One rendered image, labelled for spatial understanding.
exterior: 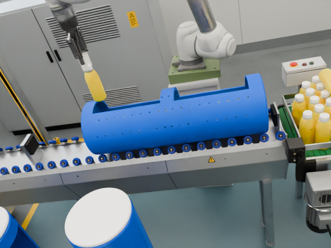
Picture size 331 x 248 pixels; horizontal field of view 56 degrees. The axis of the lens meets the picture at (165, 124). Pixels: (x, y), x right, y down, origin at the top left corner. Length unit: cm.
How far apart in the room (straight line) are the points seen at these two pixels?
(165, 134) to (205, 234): 111
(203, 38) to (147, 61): 139
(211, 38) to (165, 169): 75
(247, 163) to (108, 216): 72
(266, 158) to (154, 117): 58
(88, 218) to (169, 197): 139
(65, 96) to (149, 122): 226
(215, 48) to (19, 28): 215
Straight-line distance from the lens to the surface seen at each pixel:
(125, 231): 125
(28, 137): 190
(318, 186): 148
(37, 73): 358
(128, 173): 167
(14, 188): 202
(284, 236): 234
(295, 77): 179
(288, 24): 440
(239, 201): 251
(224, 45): 180
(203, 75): 197
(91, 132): 153
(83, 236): 128
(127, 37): 304
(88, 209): 135
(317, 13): 444
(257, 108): 140
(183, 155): 157
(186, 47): 194
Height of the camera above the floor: 198
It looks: 36 degrees down
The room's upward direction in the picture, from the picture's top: 17 degrees counter-clockwise
